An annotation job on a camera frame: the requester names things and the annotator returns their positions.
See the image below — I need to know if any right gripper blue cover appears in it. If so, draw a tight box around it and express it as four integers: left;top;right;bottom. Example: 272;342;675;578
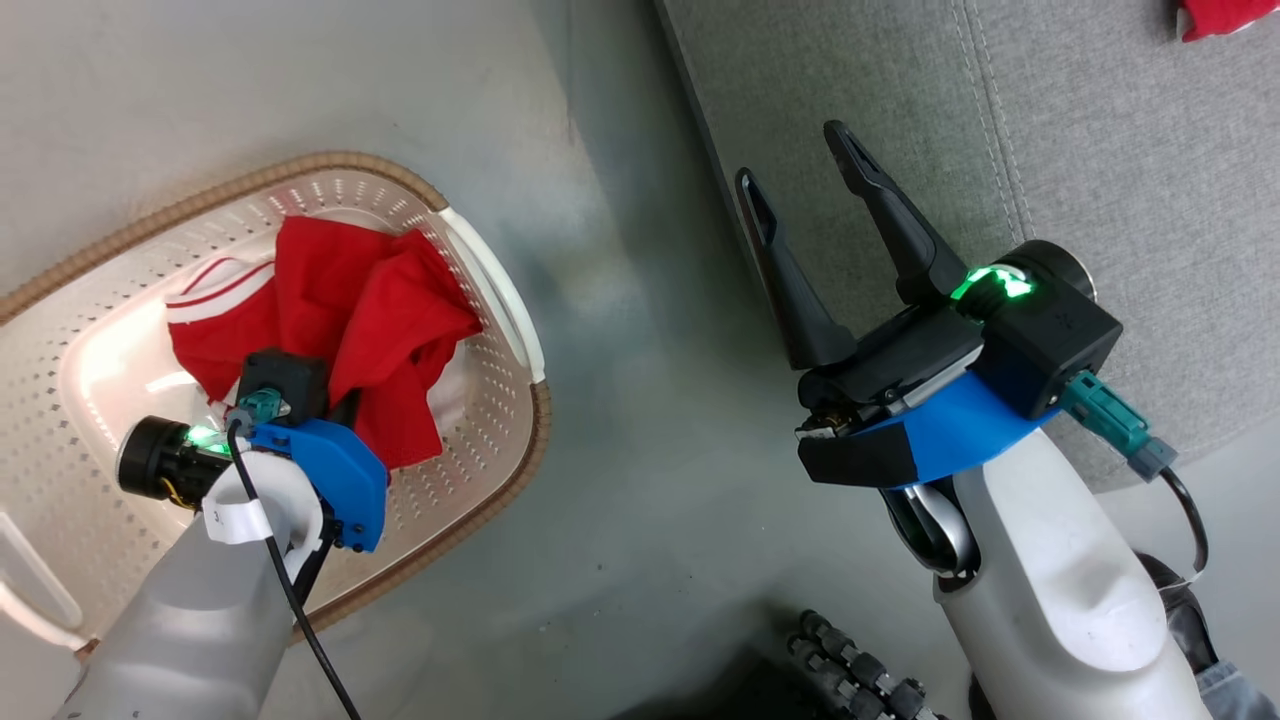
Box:
735;120;1061;491

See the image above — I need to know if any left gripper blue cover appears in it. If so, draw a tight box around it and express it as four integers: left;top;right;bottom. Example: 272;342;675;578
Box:
250;418;390;554

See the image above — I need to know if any plain red garment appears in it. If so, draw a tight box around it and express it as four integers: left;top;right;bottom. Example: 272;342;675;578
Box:
272;215;484;471

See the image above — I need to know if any red garment with white band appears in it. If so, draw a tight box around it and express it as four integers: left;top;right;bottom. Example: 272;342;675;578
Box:
1177;0;1280;43

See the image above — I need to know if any grey fabric sofa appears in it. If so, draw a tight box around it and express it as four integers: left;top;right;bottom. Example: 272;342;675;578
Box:
655;0;1280;493

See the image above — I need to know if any black cylinder on left gripper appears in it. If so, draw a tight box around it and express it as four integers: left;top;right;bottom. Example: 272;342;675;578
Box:
117;417;237;511

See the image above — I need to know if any black cylinder on gripper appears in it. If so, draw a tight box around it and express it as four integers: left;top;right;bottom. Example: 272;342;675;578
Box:
117;417;237;511
950;240;1098;323

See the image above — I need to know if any red garment striped white trim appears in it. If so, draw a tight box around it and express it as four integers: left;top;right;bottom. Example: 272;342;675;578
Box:
164;256;283;403

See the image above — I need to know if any black cylinder on right gripper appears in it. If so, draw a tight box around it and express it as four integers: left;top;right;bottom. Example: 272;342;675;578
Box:
950;240;1098;323

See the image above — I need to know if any white perforated laundry basket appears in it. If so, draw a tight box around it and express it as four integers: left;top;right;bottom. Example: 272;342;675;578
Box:
0;152;553;663

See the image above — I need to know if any teal left camera connector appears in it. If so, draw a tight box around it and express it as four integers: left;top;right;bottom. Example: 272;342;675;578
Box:
227;388;292;434

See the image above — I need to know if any teal camera connector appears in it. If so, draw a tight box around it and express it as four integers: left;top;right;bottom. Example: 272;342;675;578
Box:
227;388;292;434
1060;370;1180;484

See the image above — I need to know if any white cable label tag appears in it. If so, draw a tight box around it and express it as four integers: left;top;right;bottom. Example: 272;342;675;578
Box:
202;494;273;547

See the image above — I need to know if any black left camera cable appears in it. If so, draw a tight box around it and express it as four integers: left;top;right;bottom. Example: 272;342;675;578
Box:
226;420;363;720

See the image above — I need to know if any black camera cable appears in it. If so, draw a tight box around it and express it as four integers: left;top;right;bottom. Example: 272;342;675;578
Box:
226;420;363;720
1158;468;1211;593

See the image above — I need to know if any teal right camera connector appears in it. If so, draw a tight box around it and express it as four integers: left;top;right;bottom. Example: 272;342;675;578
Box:
1060;370;1180;484

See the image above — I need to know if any black ribbed cable chain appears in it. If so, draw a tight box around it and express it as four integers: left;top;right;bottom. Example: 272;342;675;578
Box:
785;608;949;720

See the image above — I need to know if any black right camera cable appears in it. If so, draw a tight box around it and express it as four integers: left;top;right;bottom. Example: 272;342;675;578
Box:
1158;468;1211;593

